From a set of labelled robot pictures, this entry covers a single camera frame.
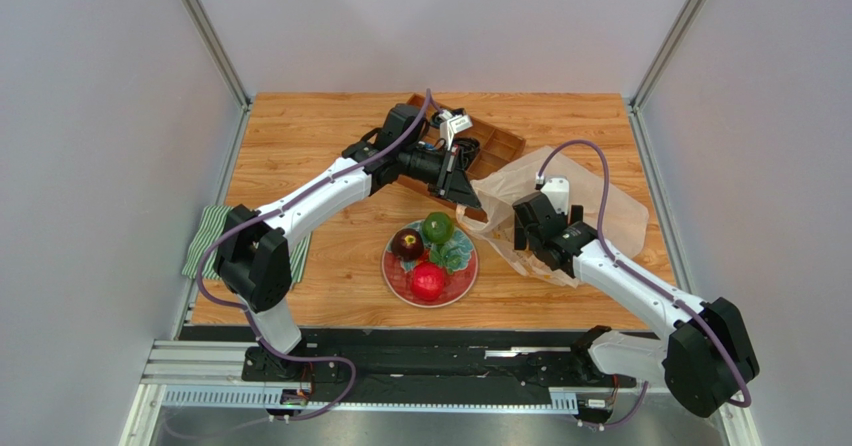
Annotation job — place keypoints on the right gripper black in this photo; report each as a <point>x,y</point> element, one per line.
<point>527,220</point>

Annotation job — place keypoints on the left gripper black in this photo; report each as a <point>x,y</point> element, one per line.
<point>451,178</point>

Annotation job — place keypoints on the translucent beige plastic bag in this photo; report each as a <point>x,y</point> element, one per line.
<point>625,219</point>

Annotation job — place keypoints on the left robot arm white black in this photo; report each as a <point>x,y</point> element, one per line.
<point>253,254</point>

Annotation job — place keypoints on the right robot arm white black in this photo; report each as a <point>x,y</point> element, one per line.
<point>701,351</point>

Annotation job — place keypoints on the green round fruit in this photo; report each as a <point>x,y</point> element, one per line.
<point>437,228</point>

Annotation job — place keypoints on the wooden compartment tray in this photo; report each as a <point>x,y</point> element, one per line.
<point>497,148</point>

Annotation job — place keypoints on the red teal floral plate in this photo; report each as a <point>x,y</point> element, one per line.
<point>457,258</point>

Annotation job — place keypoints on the dark red apple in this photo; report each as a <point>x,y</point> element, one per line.
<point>407,245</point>

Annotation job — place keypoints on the green striped cloth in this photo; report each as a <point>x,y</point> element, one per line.
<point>211,227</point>

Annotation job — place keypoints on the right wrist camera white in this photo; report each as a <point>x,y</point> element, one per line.
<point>557,190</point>

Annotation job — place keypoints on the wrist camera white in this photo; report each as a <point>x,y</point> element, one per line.
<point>557,190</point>
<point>451,123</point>

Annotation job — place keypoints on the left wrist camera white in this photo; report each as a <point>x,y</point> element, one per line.
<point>451,123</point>

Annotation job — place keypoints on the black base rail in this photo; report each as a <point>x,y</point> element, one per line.
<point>380,369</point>

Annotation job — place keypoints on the right aluminium frame post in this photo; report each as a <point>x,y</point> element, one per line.
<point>666,52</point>

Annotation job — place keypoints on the aluminium frame post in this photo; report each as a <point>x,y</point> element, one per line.
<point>666,52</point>
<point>217,50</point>

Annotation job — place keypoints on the left aluminium frame post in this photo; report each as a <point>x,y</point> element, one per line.
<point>217,50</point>

